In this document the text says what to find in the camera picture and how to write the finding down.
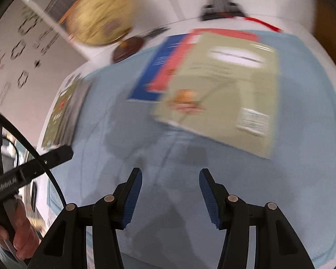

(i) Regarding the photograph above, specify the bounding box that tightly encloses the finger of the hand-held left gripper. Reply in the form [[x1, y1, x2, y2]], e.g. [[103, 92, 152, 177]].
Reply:
[[17, 144, 74, 183]]

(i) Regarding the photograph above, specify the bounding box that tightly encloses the olive green book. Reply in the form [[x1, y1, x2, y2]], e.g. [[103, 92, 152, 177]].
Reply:
[[151, 32, 280, 160]]

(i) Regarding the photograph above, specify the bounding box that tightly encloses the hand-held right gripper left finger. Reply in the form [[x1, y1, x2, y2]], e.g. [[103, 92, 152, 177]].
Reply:
[[26, 167, 143, 269]]

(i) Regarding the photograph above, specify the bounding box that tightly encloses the small black ornament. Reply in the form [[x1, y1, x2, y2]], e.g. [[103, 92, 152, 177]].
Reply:
[[141, 26, 168, 38]]

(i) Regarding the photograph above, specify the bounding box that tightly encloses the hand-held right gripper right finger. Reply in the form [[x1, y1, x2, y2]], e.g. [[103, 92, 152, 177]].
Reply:
[[199, 168, 317, 269]]

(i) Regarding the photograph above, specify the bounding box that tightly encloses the group of wall stickers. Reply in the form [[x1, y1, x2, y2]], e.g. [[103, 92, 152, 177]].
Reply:
[[0, 6, 60, 107]]

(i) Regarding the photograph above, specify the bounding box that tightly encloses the red book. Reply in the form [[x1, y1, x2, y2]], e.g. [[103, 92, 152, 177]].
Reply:
[[146, 28, 260, 93]]

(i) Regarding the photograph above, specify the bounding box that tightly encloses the dark blue book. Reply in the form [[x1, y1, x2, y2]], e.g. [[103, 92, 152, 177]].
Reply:
[[127, 34, 192, 102]]

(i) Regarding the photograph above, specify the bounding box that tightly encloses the antique yellow globe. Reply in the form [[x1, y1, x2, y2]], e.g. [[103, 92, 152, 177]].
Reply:
[[64, 0, 144, 63]]

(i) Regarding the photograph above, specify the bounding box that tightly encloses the person's left hand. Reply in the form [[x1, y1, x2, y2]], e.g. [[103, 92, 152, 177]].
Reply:
[[8, 198, 42, 261]]

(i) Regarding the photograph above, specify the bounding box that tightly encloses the black cable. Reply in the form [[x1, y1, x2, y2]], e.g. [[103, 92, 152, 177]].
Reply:
[[0, 102, 69, 206]]

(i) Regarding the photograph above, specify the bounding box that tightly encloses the stack of sorted books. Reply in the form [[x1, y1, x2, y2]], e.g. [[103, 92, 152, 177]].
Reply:
[[41, 78, 93, 150]]

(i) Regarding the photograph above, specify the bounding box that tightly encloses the brown wooden cabinet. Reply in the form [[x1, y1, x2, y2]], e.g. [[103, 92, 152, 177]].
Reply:
[[314, 0, 336, 90]]

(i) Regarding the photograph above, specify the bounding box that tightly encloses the light blue quilted mat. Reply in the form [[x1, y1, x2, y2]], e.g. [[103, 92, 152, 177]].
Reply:
[[35, 29, 336, 269]]

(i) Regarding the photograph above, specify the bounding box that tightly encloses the red tassel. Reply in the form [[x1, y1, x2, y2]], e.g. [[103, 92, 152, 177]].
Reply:
[[235, 16, 283, 33]]

